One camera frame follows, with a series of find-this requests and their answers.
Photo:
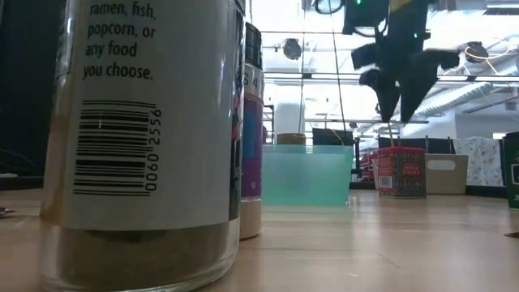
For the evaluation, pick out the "black partition panel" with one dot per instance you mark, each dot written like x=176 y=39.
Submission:
x=438 y=145

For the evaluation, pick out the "cork lid jar barcode label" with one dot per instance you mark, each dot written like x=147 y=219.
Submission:
x=154 y=121

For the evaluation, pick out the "white patterned cloth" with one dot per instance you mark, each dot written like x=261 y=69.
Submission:
x=478 y=162

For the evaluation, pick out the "black computer case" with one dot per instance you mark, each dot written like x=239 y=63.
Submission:
x=324 y=136

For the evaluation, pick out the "black curtain partition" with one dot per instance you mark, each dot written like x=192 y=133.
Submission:
x=24 y=81

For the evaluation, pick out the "dark green jar black lid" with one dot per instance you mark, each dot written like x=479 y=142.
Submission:
x=513 y=182

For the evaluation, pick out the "red background cart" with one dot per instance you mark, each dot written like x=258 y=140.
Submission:
x=367 y=166

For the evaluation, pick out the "long light bar fixture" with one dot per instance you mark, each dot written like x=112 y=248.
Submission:
x=466 y=77

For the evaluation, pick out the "teal translucent plastic tray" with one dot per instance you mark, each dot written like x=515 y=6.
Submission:
x=308 y=178

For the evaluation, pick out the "garlic powder jar purple label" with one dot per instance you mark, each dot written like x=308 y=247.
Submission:
x=252 y=162

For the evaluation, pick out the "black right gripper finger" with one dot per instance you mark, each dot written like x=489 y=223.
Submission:
x=387 y=97
x=413 y=93

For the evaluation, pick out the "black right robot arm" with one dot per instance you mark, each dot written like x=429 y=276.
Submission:
x=365 y=20

